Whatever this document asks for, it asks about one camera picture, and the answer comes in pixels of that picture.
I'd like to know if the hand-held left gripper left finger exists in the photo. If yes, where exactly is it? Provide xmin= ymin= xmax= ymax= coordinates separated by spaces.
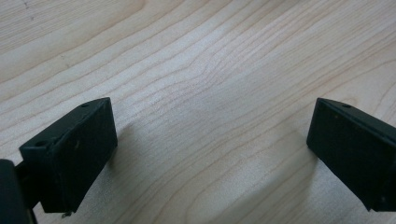
xmin=19 ymin=96 xmax=119 ymax=215

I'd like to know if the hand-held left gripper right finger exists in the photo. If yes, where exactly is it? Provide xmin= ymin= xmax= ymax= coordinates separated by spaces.
xmin=305 ymin=97 xmax=396 ymax=213

